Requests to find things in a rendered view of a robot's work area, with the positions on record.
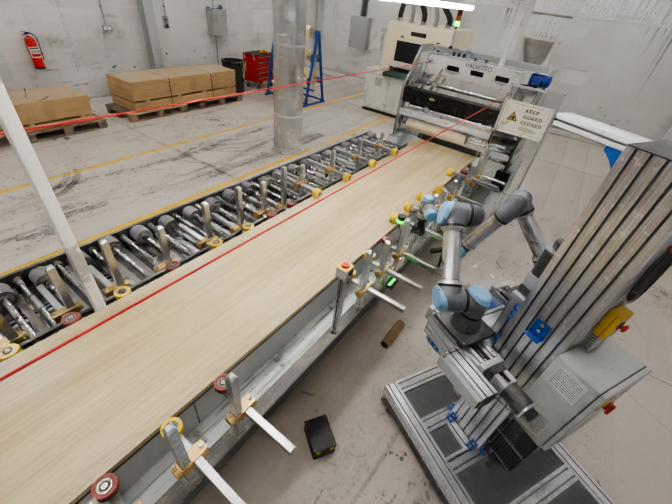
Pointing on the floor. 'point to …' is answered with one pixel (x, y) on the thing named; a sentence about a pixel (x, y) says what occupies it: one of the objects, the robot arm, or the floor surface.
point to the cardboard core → (392, 334)
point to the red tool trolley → (256, 67)
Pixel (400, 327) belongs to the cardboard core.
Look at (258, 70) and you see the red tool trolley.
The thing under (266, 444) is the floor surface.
